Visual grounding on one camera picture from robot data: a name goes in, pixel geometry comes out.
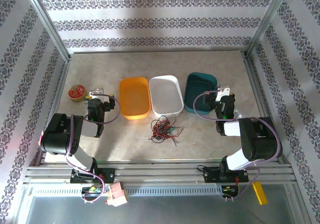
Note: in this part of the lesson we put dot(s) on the small clear plastic piece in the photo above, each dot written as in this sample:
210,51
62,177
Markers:
240,114

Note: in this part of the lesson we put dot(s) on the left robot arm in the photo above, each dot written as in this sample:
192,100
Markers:
57,134

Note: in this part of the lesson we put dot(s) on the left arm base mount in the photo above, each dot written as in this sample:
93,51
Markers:
107,176

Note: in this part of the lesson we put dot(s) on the pink beige box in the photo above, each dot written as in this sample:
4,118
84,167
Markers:
117,194

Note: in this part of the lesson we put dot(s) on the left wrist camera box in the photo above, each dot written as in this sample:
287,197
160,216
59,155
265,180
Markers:
97,92

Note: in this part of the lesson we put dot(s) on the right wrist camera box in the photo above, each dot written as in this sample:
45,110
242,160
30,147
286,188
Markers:
223,91

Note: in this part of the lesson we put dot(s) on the aluminium frame post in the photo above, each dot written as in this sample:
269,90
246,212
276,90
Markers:
47,24
267,19

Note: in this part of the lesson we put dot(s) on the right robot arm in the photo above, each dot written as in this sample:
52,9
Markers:
257,139

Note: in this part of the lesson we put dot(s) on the yellow block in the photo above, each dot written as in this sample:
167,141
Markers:
260,193

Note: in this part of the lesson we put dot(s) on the teal plastic bin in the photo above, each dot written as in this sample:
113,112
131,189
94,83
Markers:
197,84

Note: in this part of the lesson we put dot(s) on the small round red tin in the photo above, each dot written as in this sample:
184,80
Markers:
77,93

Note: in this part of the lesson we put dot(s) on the aluminium rail frame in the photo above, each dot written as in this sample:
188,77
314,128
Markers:
160,172

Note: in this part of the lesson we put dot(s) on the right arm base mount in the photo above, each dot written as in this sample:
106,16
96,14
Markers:
212,175

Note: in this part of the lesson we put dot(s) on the orange plastic bin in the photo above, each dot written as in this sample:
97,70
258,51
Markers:
133,98

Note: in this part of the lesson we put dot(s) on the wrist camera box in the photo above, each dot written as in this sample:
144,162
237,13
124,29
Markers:
223,91
97,92

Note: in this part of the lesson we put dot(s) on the white plastic bin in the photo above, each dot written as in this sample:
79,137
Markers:
166,96

